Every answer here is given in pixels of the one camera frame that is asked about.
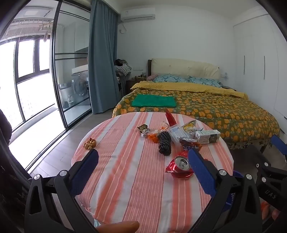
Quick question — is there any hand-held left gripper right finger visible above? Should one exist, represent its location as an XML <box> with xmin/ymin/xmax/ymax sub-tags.
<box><xmin>188</xmin><ymin>148</ymin><xmax>263</xmax><ymax>233</ymax></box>

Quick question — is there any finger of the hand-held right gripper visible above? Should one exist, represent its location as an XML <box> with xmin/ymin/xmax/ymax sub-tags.
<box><xmin>244</xmin><ymin>144</ymin><xmax>273</xmax><ymax>175</ymax></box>
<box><xmin>270</xmin><ymin>135</ymin><xmax>287</xmax><ymax>157</ymax></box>

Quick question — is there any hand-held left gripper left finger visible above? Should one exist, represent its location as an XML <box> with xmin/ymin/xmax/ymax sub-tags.
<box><xmin>24</xmin><ymin>148</ymin><xmax>99</xmax><ymax>233</ymax></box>

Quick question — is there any crushed red can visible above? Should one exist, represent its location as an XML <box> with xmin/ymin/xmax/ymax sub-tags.
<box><xmin>165</xmin><ymin>156</ymin><xmax>194</xmax><ymax>179</ymax></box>

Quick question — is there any dark brown wrapper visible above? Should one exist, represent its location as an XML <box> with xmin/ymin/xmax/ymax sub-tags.
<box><xmin>179</xmin><ymin>137</ymin><xmax>199</xmax><ymax>146</ymax></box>

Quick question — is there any white drink carton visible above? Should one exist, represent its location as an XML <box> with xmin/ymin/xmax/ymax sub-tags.
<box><xmin>195</xmin><ymin>130</ymin><xmax>221</xmax><ymax>145</ymax></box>

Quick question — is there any clear plastic box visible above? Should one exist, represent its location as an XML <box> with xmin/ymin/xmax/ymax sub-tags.
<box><xmin>168</xmin><ymin>125</ymin><xmax>188</xmax><ymax>144</ymax></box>

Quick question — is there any yellow snack bag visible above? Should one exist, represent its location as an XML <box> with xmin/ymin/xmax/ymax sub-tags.
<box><xmin>182</xmin><ymin>120</ymin><xmax>203</xmax><ymax>135</ymax></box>

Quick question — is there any clear plastic wrapper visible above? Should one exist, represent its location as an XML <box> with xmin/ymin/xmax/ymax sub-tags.
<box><xmin>157</xmin><ymin>122</ymin><xmax>170</xmax><ymax>133</ymax></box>

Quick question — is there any long red wrapper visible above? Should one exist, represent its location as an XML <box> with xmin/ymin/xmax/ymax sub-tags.
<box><xmin>165</xmin><ymin>111</ymin><xmax>177</xmax><ymax>126</ymax></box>

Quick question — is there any brown silver snack wrapper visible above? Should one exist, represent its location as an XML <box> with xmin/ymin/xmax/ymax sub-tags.
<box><xmin>137</xmin><ymin>124</ymin><xmax>151</xmax><ymax>137</ymax></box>

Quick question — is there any person's left hand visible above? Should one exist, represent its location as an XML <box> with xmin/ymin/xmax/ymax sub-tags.
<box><xmin>94</xmin><ymin>221</ymin><xmax>140</xmax><ymax>233</ymax></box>

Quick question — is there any floral bed sheet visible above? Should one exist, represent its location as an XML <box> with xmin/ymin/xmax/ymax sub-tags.
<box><xmin>226</xmin><ymin>133</ymin><xmax>281</xmax><ymax>151</ymax></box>

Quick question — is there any striped orange white tablecloth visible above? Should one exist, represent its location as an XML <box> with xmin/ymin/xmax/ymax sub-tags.
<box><xmin>72</xmin><ymin>112</ymin><xmax>235</xmax><ymax>227</ymax></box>

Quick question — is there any dark cloth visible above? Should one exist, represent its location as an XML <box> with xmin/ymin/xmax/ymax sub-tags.
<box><xmin>0</xmin><ymin>110</ymin><xmax>30</xmax><ymax>233</ymax></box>

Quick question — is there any folded green cloth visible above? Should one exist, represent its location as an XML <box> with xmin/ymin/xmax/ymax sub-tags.
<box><xmin>131</xmin><ymin>94</ymin><xmax>177</xmax><ymax>108</ymax></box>

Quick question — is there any washing machine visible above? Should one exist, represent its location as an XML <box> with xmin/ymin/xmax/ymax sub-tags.
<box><xmin>72</xmin><ymin>67</ymin><xmax>90</xmax><ymax>99</ymax></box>

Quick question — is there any blue floral pillow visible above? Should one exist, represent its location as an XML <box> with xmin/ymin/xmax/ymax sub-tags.
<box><xmin>154</xmin><ymin>74</ymin><xmax>191</xmax><ymax>83</ymax></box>
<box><xmin>188</xmin><ymin>76</ymin><xmax>222</xmax><ymax>88</ymax></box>

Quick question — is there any dark wooden nightstand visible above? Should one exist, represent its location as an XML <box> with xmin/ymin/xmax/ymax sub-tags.
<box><xmin>126</xmin><ymin>77</ymin><xmax>147</xmax><ymax>96</ymax></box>

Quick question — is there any white wardrobe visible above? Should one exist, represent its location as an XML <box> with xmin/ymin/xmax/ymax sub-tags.
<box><xmin>233</xmin><ymin>7</ymin><xmax>287</xmax><ymax>117</ymax></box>

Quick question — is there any cream headboard cushion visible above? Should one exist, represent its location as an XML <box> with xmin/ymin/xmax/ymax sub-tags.
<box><xmin>151</xmin><ymin>58</ymin><xmax>220</xmax><ymax>80</ymax></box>

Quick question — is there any black framed glass sliding door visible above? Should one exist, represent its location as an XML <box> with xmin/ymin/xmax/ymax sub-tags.
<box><xmin>51</xmin><ymin>0</ymin><xmax>93</xmax><ymax>130</ymax></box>

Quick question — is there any blue grey curtain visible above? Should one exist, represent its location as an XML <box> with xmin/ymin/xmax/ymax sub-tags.
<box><xmin>87</xmin><ymin>0</ymin><xmax>119</xmax><ymax>115</ymax></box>

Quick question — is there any pile of clothes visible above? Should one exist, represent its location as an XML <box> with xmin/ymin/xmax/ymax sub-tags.
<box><xmin>114</xmin><ymin>59</ymin><xmax>132</xmax><ymax>77</ymax></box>

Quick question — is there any black framed balcony window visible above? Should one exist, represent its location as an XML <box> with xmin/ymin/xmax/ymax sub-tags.
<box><xmin>0</xmin><ymin>37</ymin><xmax>57</xmax><ymax>131</ymax></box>

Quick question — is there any ceiling clothes drying rack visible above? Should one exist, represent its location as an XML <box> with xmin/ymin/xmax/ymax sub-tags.
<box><xmin>12</xmin><ymin>17</ymin><xmax>54</xmax><ymax>43</ymax></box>

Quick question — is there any white air conditioner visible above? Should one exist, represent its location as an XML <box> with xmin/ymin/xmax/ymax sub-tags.
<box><xmin>121</xmin><ymin>8</ymin><xmax>156</xmax><ymax>22</ymax></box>

